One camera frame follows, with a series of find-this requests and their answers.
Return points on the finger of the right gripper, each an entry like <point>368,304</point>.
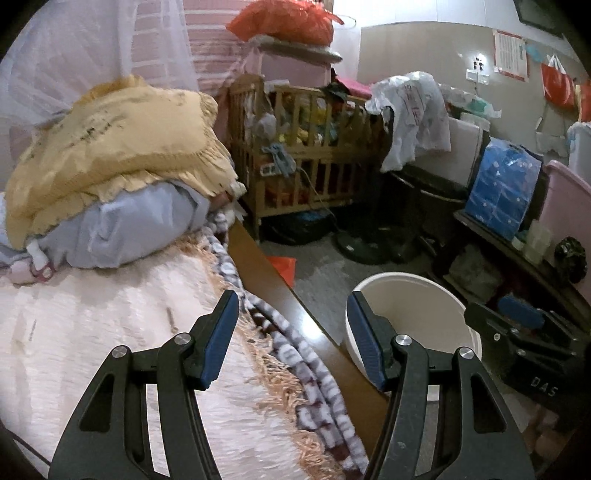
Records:
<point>492,324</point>
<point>521,312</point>

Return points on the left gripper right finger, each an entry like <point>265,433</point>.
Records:
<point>477,437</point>

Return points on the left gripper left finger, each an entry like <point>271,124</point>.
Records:
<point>144,403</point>

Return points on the white round trash bin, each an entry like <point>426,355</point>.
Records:
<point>422,309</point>

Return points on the pink plastic storage bin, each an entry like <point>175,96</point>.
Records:
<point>566,213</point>

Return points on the blue storage box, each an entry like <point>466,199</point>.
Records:
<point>504,187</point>

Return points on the black fan base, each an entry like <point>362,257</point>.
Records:
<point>377,247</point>

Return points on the patterned fringed blanket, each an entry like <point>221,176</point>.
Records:
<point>330,446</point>

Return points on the white bottle pink label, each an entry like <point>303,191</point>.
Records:
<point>42,268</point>

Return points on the white plastic bag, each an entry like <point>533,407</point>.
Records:
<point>415,113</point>

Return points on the red paper bag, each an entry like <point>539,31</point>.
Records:
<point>286,267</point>

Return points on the grey-blue quilt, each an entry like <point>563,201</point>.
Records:
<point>127,228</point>

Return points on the wooden baby crib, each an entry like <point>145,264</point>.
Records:
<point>297,148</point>

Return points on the yellow blanket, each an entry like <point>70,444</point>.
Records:
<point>119,136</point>

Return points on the orange red bag on top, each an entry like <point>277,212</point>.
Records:
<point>305,22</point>

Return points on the wooden bed frame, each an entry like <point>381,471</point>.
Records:
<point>367,407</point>

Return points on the wall power socket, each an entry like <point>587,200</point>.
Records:
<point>478,71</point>

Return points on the wall notice paper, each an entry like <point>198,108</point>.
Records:
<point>510,55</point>

